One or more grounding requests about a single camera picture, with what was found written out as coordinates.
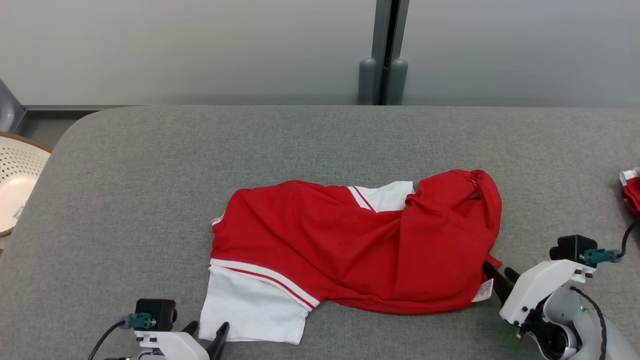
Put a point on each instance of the dark grey metal panel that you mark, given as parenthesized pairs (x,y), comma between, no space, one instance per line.
(7,110)

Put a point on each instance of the grey cylindrical post bumper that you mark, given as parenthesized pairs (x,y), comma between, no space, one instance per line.
(367,82)
(399,82)

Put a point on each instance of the white perforated laundry basket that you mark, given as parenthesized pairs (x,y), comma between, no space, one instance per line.
(20,185)

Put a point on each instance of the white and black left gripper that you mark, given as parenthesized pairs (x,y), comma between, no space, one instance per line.
(172,347)

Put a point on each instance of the grey metal partition post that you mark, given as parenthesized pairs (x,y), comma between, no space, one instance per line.
(382,30)

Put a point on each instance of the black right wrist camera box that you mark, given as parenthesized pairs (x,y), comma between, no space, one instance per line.
(570,247)

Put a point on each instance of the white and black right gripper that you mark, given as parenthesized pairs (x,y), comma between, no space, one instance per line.
(540,285)

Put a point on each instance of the red shorts with white band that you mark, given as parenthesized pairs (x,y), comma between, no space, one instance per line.
(632,192)

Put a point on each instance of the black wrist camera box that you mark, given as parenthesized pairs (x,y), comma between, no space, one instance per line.
(155,312)
(570,247)

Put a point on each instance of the red jersey with number 23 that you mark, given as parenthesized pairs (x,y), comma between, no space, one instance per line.
(350,245)

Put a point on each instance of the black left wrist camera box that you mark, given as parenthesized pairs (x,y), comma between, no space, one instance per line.
(155,312)

